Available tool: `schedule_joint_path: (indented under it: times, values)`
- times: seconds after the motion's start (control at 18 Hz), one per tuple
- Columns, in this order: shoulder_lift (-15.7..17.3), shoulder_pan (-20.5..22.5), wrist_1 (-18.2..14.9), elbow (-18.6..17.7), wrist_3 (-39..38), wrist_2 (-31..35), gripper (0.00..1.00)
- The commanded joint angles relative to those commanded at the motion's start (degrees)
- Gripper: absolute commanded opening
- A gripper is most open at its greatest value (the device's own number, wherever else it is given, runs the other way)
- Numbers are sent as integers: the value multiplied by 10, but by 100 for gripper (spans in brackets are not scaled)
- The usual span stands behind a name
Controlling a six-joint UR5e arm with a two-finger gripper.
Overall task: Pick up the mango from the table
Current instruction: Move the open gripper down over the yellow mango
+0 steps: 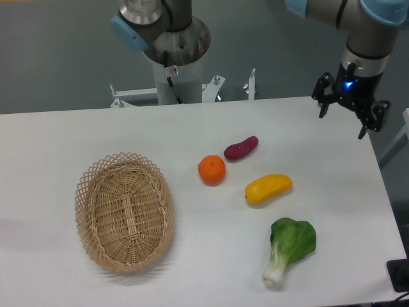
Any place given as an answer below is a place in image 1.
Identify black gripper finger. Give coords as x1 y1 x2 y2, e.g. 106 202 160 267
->
358 100 391 139
311 72 337 118

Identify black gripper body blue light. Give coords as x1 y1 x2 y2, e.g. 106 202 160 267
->
332 63 383 117

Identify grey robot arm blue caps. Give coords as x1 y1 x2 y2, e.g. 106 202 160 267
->
111 1 408 136

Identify yellow mango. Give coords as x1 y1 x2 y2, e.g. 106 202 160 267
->
244 174 293 205

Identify purple sweet potato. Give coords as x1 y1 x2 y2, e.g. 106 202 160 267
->
224 136 259 161

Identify orange tangerine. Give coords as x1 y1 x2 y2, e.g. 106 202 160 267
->
197 155 226 185

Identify green bok choy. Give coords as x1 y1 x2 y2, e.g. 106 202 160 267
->
262 217 316 288

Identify black device at table edge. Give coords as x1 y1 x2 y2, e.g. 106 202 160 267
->
387 258 408 293

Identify woven wicker basket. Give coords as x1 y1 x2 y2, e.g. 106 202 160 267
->
75 152 174 273

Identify white metal frame bracket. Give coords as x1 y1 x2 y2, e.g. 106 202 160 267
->
109 68 258 108

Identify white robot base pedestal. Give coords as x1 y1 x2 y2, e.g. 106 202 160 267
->
148 42 203 106

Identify black cable on pedestal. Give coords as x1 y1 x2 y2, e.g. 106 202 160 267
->
162 50 183 105

